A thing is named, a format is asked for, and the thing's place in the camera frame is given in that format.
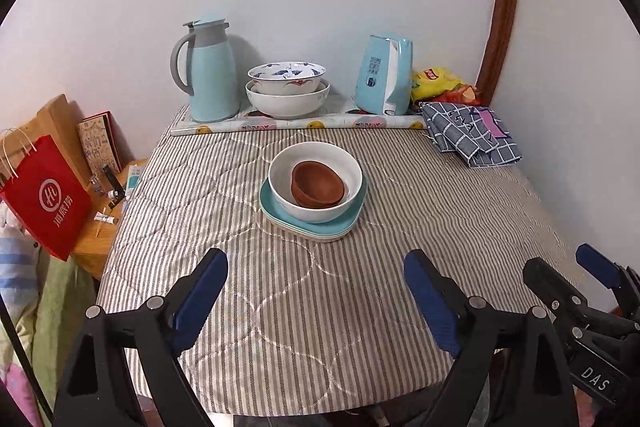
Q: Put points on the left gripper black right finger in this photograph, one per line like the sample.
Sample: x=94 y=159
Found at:
x=534 y=388

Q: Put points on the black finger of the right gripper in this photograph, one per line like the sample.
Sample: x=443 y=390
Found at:
x=566 y=304
x=623 y=282

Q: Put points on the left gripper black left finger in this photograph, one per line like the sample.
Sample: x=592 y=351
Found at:
x=96 y=388

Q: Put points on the light blue square plate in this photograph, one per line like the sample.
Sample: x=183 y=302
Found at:
x=267 y=200

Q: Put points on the green square plate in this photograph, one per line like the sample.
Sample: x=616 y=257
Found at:
x=349 y=216

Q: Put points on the large brown wooden bowl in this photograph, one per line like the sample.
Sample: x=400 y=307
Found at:
x=316 y=186

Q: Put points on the white ceramic bowl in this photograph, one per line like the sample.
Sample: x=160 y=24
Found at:
x=338 y=159

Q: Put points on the pink square plate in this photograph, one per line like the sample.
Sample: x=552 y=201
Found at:
x=322 y=233

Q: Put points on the grey checked folded cloth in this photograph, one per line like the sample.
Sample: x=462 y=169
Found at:
x=475 y=133

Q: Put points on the wooden side table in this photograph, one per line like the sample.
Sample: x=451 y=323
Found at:
x=96 y=238

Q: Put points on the red paper shopping bag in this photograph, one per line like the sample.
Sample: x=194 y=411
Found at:
x=44 y=194

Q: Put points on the striped quilted table cover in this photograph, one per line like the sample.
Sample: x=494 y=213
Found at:
x=303 y=327

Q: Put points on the red snack bag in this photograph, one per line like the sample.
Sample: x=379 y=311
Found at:
x=464 y=94

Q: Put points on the yellow chips bag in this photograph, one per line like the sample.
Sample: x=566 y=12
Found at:
x=433 y=82

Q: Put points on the brown paper bag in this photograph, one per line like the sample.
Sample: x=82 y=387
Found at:
x=57 y=118

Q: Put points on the light blue electric kettle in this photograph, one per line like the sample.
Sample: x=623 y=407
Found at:
x=384 y=82

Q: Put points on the fruit print plastic mat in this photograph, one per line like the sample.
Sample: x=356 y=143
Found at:
x=337 y=113

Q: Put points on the light blue thermos jug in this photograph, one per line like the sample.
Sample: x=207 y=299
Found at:
x=202 y=66

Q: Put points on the large white porcelain bowl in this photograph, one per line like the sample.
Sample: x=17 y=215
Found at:
x=287 y=106

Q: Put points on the blue patterned porcelain bowl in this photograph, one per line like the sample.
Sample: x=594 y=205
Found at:
x=286 y=78

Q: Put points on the brown wooden door frame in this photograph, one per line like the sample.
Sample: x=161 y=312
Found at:
x=497 y=45

